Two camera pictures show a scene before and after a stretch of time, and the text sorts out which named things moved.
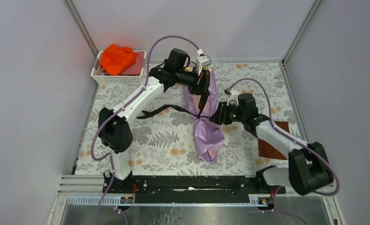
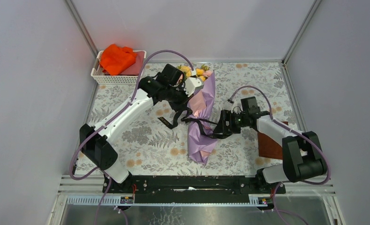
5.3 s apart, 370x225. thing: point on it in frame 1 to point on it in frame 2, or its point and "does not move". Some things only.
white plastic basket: [98, 76] does not move
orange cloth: [115, 59] does not move
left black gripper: [196, 86] to [182, 105]
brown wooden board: [268, 151] does not move
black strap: [205, 91] to [185, 114]
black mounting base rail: [189, 189] does not move
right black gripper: [220, 116] to [230, 129]
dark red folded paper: [136, 69] does not move
